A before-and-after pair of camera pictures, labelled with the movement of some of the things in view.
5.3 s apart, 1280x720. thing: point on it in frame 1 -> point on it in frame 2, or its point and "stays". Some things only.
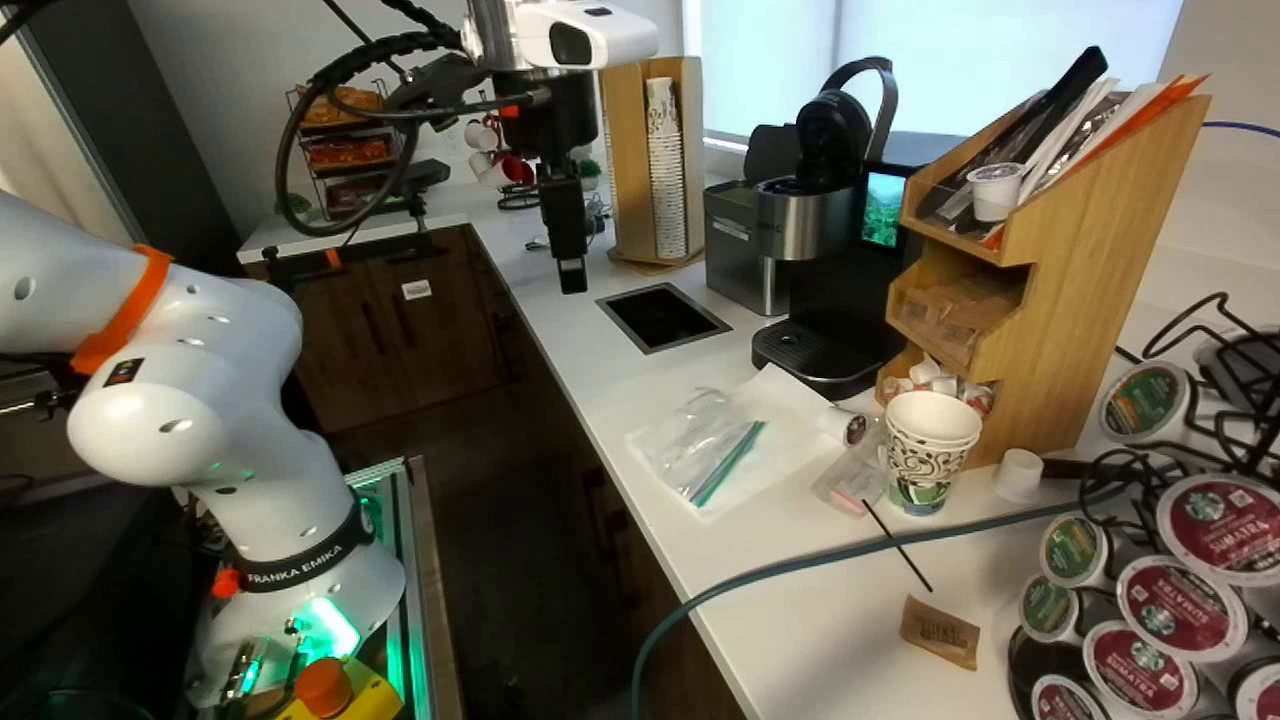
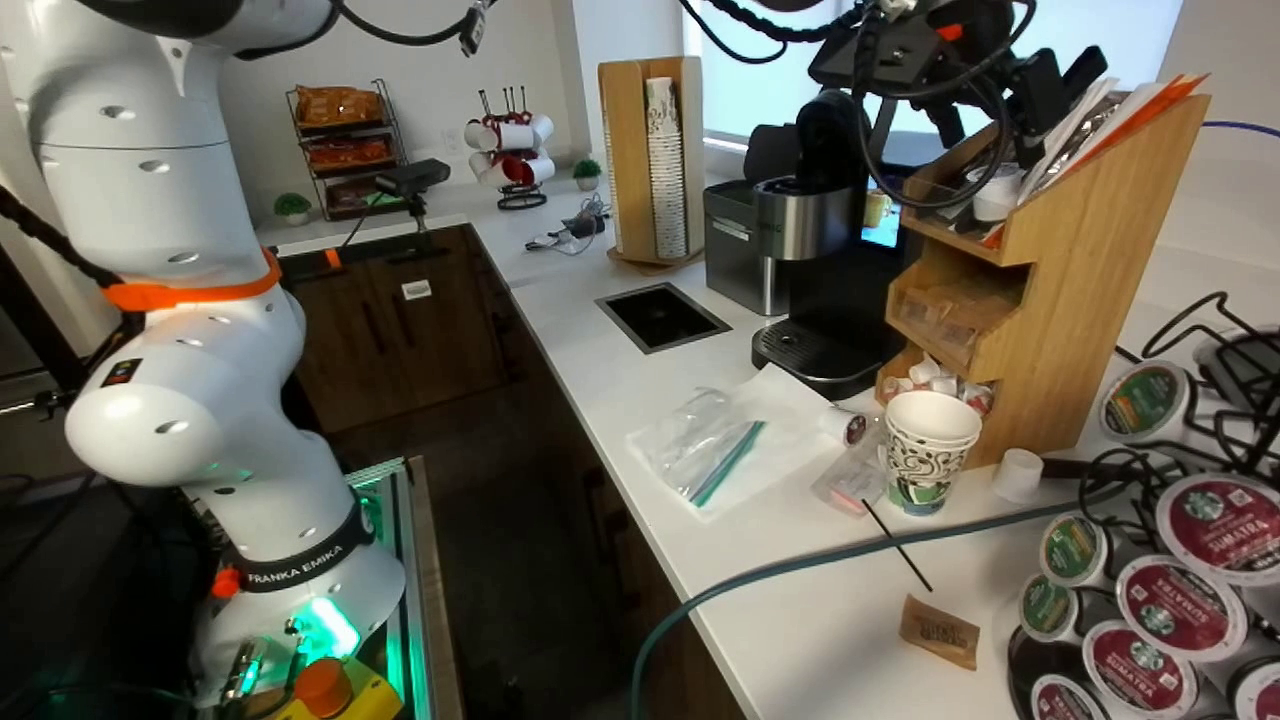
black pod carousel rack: (1162, 595) stays
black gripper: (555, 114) -> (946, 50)
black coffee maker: (814, 235) stays
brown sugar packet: (936, 634) stays
